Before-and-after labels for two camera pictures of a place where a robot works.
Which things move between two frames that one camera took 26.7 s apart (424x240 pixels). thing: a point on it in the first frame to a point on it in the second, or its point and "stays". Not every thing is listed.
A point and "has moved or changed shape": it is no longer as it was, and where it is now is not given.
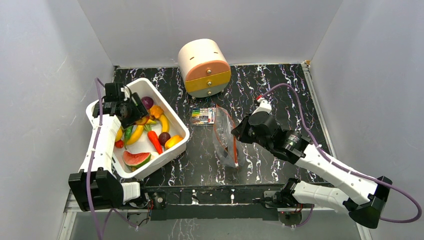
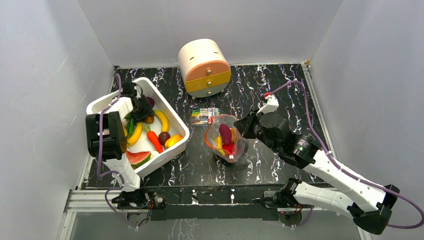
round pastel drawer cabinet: x=205 y=68 stays
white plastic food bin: x=159 y=136 stays
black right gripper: x=241 y=129 stays
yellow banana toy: x=136 y=134 to x=219 y=145
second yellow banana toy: x=165 y=123 stays
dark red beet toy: x=163 y=137 stays
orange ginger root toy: x=156 y=111 has moved or changed shape
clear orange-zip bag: x=227 y=145 has moved or changed shape
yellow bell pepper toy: x=172 y=141 stays
